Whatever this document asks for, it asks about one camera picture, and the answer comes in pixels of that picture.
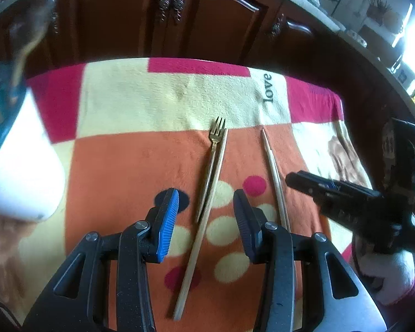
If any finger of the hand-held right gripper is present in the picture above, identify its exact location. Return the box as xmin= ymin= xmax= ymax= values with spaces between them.
xmin=316 ymin=195 xmax=374 ymax=230
xmin=285 ymin=171 xmax=383 ymax=208

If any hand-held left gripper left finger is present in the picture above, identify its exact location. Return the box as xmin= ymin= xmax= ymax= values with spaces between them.
xmin=22 ymin=187 xmax=180 ymax=332

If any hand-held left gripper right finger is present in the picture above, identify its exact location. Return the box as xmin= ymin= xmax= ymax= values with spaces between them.
xmin=232 ymin=189 xmax=370 ymax=332

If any wooden chopstick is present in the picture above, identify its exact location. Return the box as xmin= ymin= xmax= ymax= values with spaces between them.
xmin=260 ymin=129 xmax=292 ymax=232
xmin=173 ymin=142 xmax=226 ymax=320

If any golden metal fork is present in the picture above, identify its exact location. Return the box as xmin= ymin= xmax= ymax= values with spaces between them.
xmin=195 ymin=117 xmax=227 ymax=222

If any person's right hand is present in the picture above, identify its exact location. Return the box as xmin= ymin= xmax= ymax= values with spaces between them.
xmin=354 ymin=245 xmax=415 ymax=307

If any checked fleece blanket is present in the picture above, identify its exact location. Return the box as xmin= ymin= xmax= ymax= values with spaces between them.
xmin=0 ymin=57 xmax=374 ymax=332

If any dried plant bundle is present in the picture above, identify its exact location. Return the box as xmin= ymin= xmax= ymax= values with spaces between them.
xmin=365 ymin=0 xmax=393 ymax=21

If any dark wooden base cabinet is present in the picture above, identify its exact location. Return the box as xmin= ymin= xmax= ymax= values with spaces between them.
xmin=0 ymin=0 xmax=415 ymax=194

